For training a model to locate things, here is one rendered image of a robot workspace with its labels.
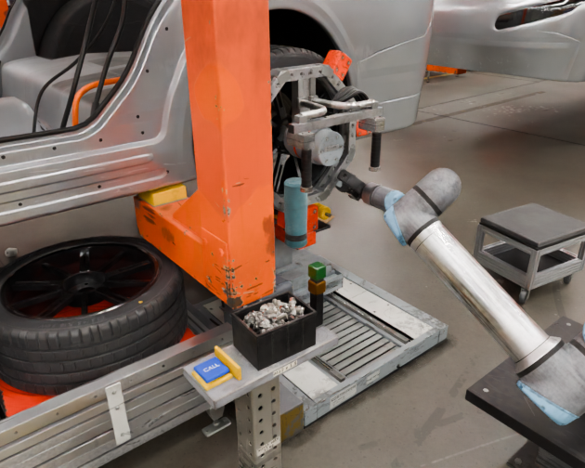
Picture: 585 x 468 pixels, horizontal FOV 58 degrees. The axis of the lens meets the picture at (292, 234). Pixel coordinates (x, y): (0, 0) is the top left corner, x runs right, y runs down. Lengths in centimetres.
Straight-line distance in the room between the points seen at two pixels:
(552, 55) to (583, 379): 303
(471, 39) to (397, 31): 181
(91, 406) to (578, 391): 128
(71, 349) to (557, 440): 136
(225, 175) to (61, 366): 75
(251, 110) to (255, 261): 44
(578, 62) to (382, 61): 212
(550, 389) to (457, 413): 62
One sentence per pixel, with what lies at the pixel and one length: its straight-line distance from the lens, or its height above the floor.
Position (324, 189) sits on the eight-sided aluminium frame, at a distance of 217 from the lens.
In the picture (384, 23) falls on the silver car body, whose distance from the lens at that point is 247.
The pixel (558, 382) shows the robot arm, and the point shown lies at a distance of 151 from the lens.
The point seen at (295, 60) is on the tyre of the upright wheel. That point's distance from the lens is 206.
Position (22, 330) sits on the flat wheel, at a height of 50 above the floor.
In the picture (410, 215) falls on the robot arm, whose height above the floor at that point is 78.
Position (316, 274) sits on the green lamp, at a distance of 151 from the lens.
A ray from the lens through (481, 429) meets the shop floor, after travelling 204.
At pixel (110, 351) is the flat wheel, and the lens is 170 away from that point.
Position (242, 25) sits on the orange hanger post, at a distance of 136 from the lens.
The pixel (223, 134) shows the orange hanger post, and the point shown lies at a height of 105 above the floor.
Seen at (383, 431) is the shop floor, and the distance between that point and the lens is 196.
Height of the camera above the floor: 140
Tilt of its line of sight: 26 degrees down
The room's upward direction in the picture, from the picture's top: straight up
